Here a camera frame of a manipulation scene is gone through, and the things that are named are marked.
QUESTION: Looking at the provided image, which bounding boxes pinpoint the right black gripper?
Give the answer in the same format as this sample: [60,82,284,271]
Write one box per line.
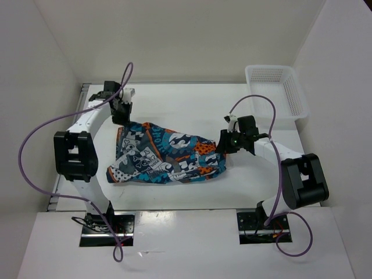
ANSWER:
[214,128,246,153]

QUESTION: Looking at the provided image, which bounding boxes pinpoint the colourful patterned shorts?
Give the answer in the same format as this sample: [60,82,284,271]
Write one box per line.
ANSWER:
[106,122,226,184]

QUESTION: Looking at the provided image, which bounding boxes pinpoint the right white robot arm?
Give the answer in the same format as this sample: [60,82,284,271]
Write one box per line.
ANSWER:
[216,115,330,228]

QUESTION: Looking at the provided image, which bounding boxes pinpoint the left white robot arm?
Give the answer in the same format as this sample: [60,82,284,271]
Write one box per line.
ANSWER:
[53,81,135,233]

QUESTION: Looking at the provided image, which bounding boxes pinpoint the white plastic basket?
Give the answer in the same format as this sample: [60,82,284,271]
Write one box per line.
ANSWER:
[245,65,310,130]

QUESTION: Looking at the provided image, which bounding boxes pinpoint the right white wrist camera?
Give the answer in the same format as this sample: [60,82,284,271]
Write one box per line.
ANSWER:
[224,114,238,133]

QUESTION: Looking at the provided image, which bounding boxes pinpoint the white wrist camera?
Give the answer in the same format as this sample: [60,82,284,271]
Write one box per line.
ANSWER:
[119,88,135,104]
[224,114,238,133]

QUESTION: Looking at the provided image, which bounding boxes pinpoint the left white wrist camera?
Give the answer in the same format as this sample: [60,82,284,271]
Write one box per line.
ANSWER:
[119,88,135,104]

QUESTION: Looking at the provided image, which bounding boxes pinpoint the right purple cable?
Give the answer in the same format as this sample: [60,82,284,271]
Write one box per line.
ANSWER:
[228,95,313,257]

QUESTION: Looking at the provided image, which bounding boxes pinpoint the purple cable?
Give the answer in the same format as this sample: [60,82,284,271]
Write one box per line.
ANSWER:
[17,62,135,262]
[228,95,313,257]

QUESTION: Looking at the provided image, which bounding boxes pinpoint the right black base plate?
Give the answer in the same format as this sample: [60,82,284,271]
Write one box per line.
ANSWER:
[237,210,292,245]

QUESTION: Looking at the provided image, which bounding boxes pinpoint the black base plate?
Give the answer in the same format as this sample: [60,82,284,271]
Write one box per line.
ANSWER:
[237,210,292,245]
[71,213,135,248]

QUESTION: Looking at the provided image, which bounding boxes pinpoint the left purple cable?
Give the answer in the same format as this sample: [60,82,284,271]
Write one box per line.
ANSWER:
[17,62,135,262]

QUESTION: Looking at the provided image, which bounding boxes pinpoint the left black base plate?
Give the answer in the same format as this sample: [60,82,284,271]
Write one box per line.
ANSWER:
[71,213,135,248]

